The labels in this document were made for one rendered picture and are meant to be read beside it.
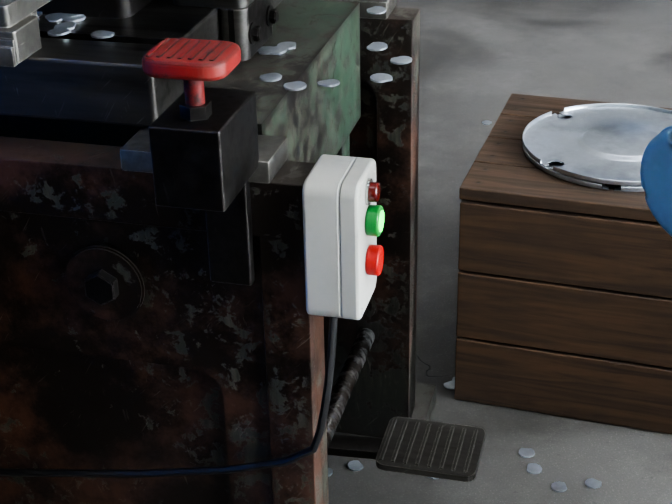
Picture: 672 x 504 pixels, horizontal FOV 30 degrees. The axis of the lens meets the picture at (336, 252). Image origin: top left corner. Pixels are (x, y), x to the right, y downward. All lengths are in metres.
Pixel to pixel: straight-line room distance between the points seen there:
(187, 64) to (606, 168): 0.92
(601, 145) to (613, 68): 1.43
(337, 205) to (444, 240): 1.28
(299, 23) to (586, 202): 0.49
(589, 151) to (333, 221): 0.80
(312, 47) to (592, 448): 0.76
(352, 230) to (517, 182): 0.69
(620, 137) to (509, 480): 0.52
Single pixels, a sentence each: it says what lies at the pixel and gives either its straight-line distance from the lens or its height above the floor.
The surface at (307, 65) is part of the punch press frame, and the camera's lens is 1.30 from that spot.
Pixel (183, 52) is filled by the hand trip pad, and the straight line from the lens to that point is 0.99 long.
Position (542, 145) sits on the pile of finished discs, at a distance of 1.84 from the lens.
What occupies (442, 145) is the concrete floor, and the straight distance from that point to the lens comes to 2.76.
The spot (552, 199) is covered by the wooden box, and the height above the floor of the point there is 0.35.
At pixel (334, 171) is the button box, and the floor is 0.63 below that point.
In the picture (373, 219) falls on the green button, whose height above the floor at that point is 0.59.
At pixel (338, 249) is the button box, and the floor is 0.57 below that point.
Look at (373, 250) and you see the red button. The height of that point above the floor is 0.55.
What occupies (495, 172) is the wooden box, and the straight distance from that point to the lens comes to 1.78.
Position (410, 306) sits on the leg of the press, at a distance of 1.69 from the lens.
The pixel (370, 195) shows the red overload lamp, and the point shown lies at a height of 0.61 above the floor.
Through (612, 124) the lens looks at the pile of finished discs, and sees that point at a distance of 1.93.
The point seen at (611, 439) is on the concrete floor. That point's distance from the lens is 1.85.
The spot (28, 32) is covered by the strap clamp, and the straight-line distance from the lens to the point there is 1.19.
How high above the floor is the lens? 1.08
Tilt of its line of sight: 28 degrees down
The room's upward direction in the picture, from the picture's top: 1 degrees counter-clockwise
